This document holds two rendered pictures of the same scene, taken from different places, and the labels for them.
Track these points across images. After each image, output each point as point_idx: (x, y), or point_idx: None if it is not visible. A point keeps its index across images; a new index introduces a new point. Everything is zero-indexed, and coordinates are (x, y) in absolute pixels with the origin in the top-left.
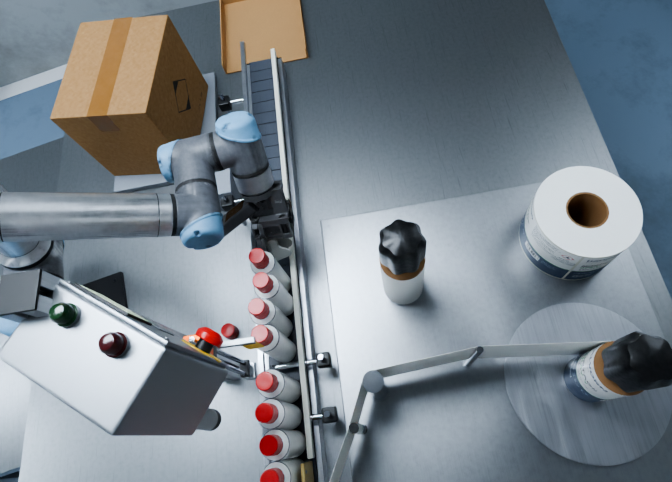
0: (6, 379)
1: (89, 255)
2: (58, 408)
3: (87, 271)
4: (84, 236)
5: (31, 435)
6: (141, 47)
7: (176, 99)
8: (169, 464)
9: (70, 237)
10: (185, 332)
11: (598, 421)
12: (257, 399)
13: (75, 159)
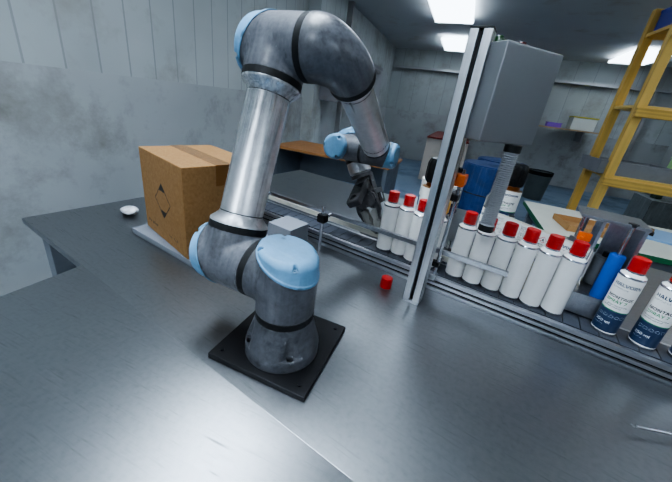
0: (242, 453)
1: (219, 308)
2: (344, 414)
3: (231, 317)
4: (380, 120)
5: (352, 464)
6: (212, 150)
7: None
8: (466, 361)
9: (378, 116)
10: (361, 301)
11: None
12: (442, 300)
13: (118, 271)
